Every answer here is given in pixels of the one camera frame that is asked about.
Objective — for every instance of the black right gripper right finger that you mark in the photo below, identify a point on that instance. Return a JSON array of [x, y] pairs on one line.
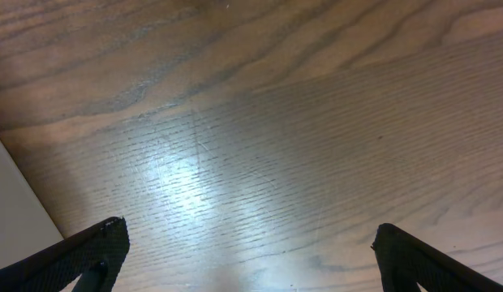
[[408, 264]]

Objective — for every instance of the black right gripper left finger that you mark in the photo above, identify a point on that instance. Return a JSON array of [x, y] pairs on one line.
[[92, 258]]

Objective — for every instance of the white cardboard box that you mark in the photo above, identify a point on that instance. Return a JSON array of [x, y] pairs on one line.
[[25, 226]]

